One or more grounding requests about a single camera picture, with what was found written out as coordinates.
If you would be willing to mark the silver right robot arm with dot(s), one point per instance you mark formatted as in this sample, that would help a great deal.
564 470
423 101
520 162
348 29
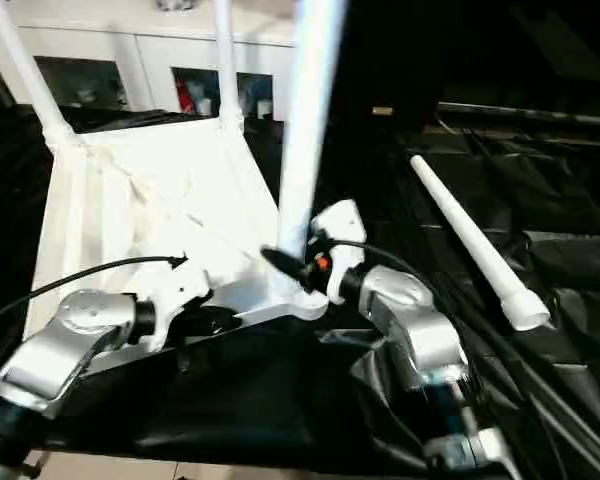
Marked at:
420 320

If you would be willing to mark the small gold label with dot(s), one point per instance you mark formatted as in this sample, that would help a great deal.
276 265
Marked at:
381 110

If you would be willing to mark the clear glass ornament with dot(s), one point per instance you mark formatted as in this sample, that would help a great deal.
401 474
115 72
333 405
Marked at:
172 4

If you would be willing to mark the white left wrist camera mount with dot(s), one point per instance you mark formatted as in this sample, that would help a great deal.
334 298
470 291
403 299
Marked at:
175 290

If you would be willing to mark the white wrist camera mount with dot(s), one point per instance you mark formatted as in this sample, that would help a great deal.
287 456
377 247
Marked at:
342 225
175 290

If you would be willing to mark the white plastic table leg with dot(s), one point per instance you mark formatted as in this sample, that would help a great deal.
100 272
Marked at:
30 75
310 125
227 65
470 235

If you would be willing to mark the black cabinet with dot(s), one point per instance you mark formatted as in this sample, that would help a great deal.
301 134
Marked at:
480 50

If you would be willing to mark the red bottle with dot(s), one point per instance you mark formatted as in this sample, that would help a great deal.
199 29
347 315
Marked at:
182 95

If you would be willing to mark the white plastic table top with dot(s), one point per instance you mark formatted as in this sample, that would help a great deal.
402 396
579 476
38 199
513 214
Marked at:
155 190

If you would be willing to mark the white glass-door cabinet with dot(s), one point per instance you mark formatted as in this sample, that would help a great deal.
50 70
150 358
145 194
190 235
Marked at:
130 40

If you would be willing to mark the black work mat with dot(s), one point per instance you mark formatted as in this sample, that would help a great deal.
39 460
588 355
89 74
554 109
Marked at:
280 400

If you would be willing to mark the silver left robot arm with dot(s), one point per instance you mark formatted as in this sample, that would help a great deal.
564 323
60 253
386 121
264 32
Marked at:
70 330

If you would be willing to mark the small white cup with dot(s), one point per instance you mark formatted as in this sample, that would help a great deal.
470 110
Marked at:
264 107

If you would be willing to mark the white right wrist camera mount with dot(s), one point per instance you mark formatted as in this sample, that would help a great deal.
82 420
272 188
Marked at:
342 225

